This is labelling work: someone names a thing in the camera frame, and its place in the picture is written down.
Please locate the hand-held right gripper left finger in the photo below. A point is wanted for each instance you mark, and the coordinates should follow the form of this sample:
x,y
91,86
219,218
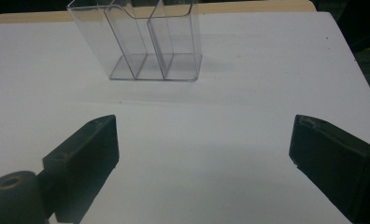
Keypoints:
x,y
86,155

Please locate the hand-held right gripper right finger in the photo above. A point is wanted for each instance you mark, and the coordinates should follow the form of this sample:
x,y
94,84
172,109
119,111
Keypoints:
x,y
335,161

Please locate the clear plastic divided holder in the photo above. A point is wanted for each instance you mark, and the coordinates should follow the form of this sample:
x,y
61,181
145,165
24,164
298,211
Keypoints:
x,y
145,43

